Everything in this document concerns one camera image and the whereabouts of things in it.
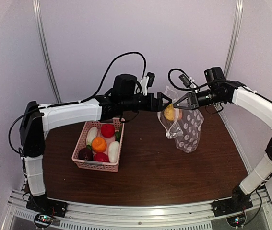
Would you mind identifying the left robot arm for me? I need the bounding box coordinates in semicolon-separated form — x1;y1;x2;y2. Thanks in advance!
15;74;172;213

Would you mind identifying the white radish left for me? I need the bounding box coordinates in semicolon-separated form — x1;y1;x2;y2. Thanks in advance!
86;126;98;145

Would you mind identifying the clear zip top bag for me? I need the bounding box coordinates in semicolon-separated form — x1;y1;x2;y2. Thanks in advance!
156;85;205;154

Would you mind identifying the right rear aluminium post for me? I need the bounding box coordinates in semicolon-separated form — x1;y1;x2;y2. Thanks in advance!
224;0;244;78

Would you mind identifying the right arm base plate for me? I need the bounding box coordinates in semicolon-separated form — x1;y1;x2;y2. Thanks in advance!
211;198;253;217

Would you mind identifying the right side aluminium rail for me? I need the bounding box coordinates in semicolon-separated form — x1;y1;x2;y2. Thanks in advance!
219;112;252;174

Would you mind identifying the red apple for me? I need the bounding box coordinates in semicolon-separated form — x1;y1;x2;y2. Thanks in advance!
101;124;115;138
93;152;110;163

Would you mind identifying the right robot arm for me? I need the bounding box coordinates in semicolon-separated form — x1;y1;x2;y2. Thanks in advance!
174;67;272;212

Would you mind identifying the right circuit board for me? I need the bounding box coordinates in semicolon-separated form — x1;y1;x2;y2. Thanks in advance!
226;214;246;228

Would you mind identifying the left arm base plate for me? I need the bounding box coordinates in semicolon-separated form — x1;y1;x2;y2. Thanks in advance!
26;200;68;218

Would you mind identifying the pink plastic basket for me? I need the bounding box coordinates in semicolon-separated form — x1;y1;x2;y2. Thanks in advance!
71;118;124;172

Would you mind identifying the black cable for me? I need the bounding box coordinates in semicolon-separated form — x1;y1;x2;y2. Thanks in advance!
168;69;194;91
78;51;148;105

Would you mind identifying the left circuit board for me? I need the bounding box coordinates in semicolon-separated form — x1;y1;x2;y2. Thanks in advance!
34;213;54;228

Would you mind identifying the aluminium post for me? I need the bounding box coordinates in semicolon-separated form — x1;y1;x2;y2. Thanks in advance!
33;0;62;103
224;0;244;78

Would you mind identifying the left rear aluminium post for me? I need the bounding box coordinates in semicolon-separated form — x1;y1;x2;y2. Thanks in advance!
33;0;62;103

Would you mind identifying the right black cable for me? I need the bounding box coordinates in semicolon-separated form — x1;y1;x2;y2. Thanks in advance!
168;69;194;91

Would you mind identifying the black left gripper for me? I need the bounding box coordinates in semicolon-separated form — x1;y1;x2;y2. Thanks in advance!
121;92;173;112

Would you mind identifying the green vegetable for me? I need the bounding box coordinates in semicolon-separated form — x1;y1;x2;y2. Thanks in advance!
115;126;123;142

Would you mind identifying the white radish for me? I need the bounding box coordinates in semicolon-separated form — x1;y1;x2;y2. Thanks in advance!
108;141;120;163
86;126;98;145

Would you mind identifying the front aluminium frame rail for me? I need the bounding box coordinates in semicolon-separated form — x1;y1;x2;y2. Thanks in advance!
2;188;272;230

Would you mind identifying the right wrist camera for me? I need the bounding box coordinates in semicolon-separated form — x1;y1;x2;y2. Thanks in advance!
178;74;197;89

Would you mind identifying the white radish right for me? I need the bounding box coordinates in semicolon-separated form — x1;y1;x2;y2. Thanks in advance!
108;141;120;163

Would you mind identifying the yellow peach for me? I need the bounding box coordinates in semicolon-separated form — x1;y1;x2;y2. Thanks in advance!
164;103;182;121

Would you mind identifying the left black cable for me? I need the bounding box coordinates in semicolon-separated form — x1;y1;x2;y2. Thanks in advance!
78;51;148;105

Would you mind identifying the orange tangerine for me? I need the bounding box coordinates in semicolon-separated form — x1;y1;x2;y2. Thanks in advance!
91;137;107;153

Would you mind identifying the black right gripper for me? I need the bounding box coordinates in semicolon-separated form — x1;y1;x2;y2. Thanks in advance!
174;87;225;110

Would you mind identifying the red apple front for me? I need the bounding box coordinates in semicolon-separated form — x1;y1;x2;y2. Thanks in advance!
93;152;110;163

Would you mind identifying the circuit board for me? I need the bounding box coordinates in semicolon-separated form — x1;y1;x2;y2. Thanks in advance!
226;214;246;228
34;213;54;228

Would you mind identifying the red apple rear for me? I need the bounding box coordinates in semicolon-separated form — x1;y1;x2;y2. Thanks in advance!
101;124;115;138

